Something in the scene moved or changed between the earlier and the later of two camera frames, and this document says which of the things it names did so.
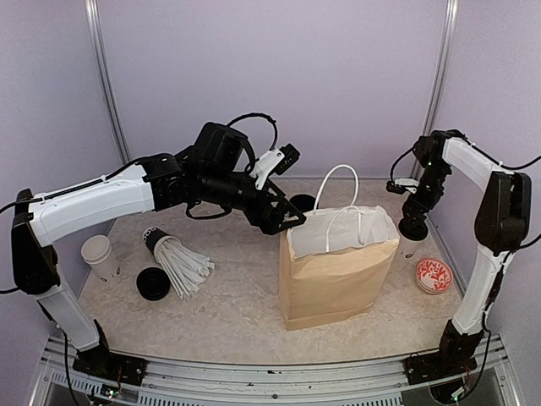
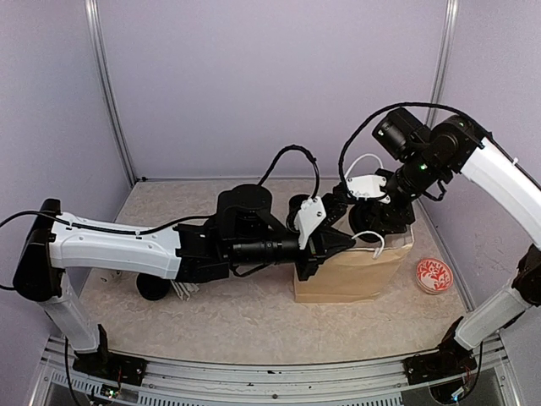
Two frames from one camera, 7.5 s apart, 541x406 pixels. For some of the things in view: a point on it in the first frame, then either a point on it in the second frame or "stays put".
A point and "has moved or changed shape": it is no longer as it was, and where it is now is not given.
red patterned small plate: [434, 276] stays put
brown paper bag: [332, 266] has moved or changed shape
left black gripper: [271, 224] to [323, 243]
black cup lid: [414, 229] to [367, 216]
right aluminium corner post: [446, 44] stays put
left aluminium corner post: [99, 48] stays put
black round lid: [153, 283] stays put
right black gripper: [410, 205] to [396, 218]
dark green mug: [303, 202] stays put
